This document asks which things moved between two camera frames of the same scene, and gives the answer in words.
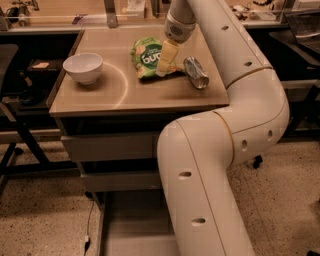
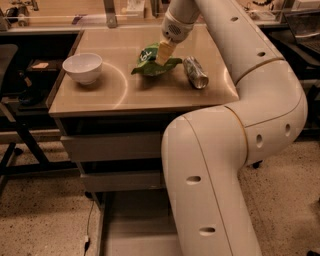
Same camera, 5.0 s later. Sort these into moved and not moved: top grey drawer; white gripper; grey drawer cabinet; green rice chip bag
Moved: green rice chip bag
Not moved: grey drawer cabinet; top grey drawer; white gripper
